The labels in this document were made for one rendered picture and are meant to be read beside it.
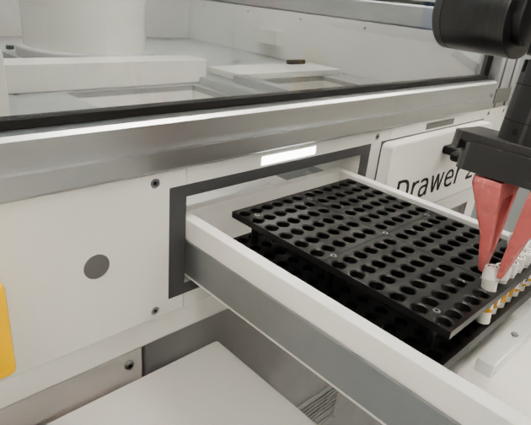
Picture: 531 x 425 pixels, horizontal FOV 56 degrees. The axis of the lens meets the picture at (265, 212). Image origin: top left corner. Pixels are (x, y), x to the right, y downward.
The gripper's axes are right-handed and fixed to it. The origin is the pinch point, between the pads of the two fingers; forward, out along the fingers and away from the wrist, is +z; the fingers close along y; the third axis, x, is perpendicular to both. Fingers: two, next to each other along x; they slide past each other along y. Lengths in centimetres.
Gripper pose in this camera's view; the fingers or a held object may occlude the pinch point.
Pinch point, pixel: (495, 263)
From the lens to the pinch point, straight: 41.5
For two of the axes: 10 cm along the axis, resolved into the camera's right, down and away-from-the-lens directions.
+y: -7.7, -3.5, 5.4
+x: -6.1, 1.6, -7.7
